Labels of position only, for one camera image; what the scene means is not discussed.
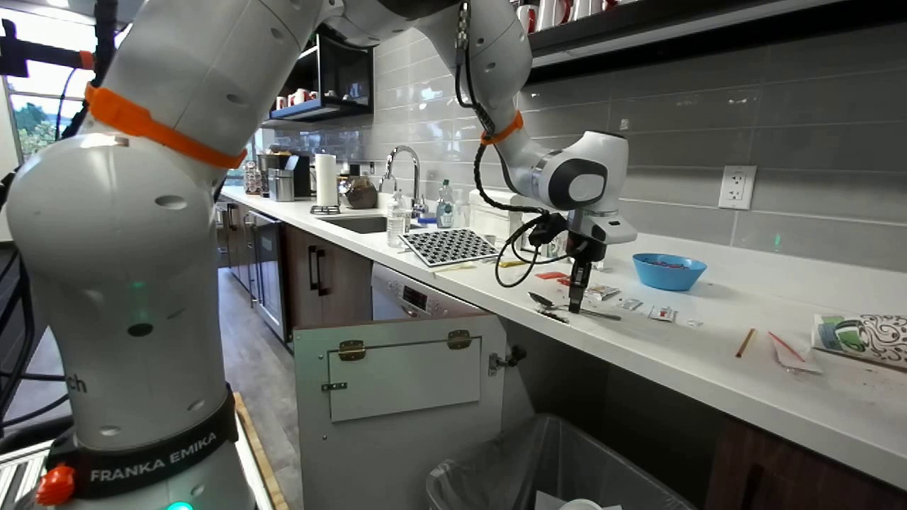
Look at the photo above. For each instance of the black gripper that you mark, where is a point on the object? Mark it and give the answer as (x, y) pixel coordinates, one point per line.
(585, 251)

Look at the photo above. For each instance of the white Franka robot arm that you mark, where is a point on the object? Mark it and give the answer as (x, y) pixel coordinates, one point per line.
(123, 245)

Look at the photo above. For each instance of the grey trash bin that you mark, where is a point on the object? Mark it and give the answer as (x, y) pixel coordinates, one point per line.
(492, 471)

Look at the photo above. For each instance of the silver ketchup packet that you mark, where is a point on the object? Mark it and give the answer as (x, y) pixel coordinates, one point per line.
(609, 294)

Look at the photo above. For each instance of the red sauce packet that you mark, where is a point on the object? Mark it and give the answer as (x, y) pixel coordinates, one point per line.
(553, 278)

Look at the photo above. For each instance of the crumpled white tissue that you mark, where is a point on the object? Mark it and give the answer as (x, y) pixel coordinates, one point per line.
(603, 265)

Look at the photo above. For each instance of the small black bar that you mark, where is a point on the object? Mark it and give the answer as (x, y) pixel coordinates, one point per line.
(553, 316)

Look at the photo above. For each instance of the grey condiment packet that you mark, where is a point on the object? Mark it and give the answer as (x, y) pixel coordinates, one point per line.
(630, 305)

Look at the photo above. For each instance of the hot sauce packet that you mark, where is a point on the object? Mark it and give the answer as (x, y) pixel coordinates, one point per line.
(665, 312)

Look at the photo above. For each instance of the blue bowl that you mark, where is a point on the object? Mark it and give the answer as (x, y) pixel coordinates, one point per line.
(671, 274)

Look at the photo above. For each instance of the white paper towel dispenser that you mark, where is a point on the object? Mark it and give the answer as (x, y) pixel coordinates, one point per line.
(487, 228)

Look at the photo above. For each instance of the black white checkered mat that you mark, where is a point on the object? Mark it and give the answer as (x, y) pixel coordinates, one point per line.
(450, 248)

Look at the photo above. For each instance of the blue label bottle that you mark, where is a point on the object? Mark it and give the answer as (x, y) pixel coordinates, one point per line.
(446, 207)

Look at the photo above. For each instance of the amber honey stick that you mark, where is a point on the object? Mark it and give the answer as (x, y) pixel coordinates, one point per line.
(746, 343)

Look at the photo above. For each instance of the chrome faucet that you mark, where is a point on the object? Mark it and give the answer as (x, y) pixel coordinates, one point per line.
(417, 187)

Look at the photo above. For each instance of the clear water bottle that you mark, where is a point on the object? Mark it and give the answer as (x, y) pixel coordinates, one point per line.
(397, 228)

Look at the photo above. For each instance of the steel dishwasher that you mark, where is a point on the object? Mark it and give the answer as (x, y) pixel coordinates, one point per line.
(388, 294)

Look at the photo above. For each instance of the white paper sheet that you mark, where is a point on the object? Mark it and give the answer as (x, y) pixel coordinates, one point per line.
(549, 499)

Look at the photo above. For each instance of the steel sink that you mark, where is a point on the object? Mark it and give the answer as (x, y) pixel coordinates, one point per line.
(356, 226)

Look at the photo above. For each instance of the dark kettle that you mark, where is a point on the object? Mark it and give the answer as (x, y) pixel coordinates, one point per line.
(359, 190)

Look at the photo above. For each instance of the paper towel roll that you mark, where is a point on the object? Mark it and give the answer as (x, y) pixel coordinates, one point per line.
(327, 183)

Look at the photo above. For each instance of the black open shelf unit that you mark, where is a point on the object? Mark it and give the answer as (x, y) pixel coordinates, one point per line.
(345, 88)

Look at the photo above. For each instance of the coffee machine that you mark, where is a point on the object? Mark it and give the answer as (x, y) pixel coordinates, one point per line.
(288, 176)

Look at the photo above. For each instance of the undercounter glass door fridge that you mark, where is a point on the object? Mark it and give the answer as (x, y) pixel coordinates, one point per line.
(264, 274)

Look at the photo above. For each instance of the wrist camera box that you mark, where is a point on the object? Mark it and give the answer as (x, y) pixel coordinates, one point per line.
(614, 230)

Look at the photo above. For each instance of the white wall outlet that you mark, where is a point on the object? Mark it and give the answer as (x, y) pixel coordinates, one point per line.
(739, 187)

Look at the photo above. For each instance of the dark wall shelf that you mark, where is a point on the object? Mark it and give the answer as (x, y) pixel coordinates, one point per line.
(711, 24)

